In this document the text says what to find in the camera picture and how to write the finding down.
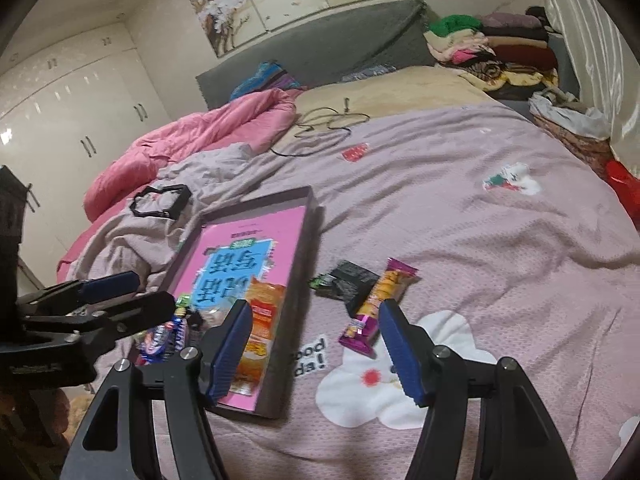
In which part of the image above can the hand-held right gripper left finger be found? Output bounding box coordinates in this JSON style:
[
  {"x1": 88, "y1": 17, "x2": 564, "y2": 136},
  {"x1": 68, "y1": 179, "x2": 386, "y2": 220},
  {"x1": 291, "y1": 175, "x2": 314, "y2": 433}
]
[{"x1": 60, "y1": 299, "x2": 254, "y2": 480}]

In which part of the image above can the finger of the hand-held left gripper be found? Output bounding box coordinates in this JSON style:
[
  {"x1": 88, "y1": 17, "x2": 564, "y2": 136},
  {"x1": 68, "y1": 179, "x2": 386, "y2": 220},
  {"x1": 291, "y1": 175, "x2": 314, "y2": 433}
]
[
  {"x1": 22, "y1": 291, "x2": 176, "y2": 356},
  {"x1": 17, "y1": 271, "x2": 141, "y2": 318}
]

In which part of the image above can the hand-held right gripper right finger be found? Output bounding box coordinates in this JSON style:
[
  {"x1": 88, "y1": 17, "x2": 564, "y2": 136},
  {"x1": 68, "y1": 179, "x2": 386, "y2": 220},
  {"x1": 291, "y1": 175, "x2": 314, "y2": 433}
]
[{"x1": 378, "y1": 299, "x2": 581, "y2": 480}]

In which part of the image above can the blue snack packet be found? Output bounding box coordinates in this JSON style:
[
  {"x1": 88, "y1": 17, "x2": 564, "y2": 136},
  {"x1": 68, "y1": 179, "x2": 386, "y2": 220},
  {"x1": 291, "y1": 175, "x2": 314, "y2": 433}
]
[{"x1": 137, "y1": 317, "x2": 191, "y2": 363}]

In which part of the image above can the yellow rice cracker packet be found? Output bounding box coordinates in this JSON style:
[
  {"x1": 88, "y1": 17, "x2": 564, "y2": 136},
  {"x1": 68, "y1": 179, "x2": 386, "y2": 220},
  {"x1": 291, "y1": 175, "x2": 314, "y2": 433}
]
[{"x1": 232, "y1": 277, "x2": 288, "y2": 398}]

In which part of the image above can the purple yellow snack bar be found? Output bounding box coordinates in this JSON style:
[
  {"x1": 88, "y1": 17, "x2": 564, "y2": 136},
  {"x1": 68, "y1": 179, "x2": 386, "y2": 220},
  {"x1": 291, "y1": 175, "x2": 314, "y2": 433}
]
[{"x1": 337, "y1": 257, "x2": 420, "y2": 359}]

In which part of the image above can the dark rectangular tray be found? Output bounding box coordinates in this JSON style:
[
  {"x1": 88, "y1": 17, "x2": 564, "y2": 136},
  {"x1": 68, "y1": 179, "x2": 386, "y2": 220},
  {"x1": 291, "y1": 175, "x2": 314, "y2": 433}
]
[{"x1": 160, "y1": 186, "x2": 326, "y2": 420}]

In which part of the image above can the black snack packet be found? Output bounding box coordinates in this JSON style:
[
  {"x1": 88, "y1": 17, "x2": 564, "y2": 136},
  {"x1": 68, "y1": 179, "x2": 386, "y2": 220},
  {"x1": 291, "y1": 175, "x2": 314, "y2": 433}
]
[{"x1": 307, "y1": 260, "x2": 381, "y2": 313}]

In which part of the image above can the pink book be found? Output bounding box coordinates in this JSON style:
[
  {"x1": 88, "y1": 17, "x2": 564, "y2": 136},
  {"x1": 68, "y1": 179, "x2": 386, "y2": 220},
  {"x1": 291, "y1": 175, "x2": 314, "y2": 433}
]
[{"x1": 172, "y1": 206, "x2": 307, "y2": 411}]

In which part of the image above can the lilac printed bedspread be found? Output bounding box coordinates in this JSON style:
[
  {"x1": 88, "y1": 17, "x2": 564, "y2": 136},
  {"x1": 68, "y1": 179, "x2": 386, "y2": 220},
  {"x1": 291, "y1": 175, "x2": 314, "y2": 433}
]
[{"x1": 55, "y1": 105, "x2": 640, "y2": 480}]

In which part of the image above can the white wardrobe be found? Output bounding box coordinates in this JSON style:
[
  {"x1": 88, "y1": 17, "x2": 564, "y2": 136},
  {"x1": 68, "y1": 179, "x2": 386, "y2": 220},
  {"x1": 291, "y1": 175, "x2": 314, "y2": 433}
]
[{"x1": 0, "y1": 22, "x2": 173, "y2": 271}]

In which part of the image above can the pink quilt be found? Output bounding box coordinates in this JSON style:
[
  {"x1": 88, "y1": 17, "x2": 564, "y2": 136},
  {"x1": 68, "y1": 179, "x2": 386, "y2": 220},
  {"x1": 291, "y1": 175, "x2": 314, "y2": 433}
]
[{"x1": 56, "y1": 87, "x2": 306, "y2": 281}]

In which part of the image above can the small red packet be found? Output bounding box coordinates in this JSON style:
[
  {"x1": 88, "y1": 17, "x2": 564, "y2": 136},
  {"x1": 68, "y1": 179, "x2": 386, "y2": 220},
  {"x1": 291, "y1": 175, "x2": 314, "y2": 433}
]
[{"x1": 341, "y1": 142, "x2": 371, "y2": 163}]

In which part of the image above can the beige blanket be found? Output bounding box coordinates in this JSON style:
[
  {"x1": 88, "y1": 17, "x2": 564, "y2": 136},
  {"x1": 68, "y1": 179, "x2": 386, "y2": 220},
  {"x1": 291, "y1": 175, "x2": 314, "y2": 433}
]
[{"x1": 295, "y1": 65, "x2": 506, "y2": 126}]

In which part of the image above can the blue striped cloth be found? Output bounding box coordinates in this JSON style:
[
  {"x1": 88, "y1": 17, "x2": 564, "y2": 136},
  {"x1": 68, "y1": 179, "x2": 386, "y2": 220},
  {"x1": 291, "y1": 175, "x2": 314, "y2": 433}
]
[{"x1": 230, "y1": 61, "x2": 303, "y2": 102}]

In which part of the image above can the brown patterned cloth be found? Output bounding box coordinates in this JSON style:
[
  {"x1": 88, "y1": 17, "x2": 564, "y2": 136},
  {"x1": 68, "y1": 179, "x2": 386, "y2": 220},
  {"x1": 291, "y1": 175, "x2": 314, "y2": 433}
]
[{"x1": 532, "y1": 115, "x2": 616, "y2": 176}]

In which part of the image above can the dark patterned cloth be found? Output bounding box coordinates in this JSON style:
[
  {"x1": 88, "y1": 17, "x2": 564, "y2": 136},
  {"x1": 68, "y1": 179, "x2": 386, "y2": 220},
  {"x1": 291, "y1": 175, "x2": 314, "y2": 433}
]
[{"x1": 340, "y1": 65, "x2": 396, "y2": 83}]

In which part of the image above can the red bag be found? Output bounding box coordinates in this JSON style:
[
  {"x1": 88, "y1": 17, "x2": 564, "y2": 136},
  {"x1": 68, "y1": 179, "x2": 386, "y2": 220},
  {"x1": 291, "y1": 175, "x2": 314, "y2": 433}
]
[{"x1": 605, "y1": 160, "x2": 640, "y2": 216}]

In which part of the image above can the white crumpled cloth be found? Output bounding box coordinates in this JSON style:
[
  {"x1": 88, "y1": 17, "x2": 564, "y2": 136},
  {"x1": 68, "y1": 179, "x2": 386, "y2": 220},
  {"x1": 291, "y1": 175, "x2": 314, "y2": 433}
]
[{"x1": 529, "y1": 87, "x2": 612, "y2": 141}]

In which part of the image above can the grey padded headboard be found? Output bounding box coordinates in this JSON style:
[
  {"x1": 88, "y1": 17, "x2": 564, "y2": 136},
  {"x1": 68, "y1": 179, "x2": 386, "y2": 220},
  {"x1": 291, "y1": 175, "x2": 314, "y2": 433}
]
[{"x1": 195, "y1": 0, "x2": 441, "y2": 111}]

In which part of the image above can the pile of folded clothes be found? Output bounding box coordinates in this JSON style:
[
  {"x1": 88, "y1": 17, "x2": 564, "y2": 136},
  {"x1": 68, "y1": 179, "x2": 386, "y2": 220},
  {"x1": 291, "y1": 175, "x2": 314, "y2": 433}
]
[{"x1": 422, "y1": 7, "x2": 561, "y2": 98}]

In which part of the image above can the white satin curtain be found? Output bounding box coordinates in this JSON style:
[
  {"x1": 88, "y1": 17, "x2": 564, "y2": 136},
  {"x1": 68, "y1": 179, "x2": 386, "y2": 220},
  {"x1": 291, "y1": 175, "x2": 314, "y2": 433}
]
[{"x1": 537, "y1": 0, "x2": 640, "y2": 181}]

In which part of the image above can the black plastic frame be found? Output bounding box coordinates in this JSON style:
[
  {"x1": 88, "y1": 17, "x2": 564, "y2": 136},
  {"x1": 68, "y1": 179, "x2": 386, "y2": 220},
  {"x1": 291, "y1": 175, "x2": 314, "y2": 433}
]
[{"x1": 129, "y1": 184, "x2": 192, "y2": 221}]

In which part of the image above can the black cable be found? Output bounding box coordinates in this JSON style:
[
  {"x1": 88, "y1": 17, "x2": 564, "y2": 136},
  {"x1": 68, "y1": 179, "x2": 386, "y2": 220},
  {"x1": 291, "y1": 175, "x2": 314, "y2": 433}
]
[{"x1": 270, "y1": 97, "x2": 371, "y2": 157}]

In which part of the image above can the wall painting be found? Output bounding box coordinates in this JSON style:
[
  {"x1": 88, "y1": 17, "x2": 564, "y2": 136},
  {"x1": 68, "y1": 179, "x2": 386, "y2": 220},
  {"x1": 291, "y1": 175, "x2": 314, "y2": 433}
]
[{"x1": 190, "y1": 0, "x2": 398, "y2": 57}]

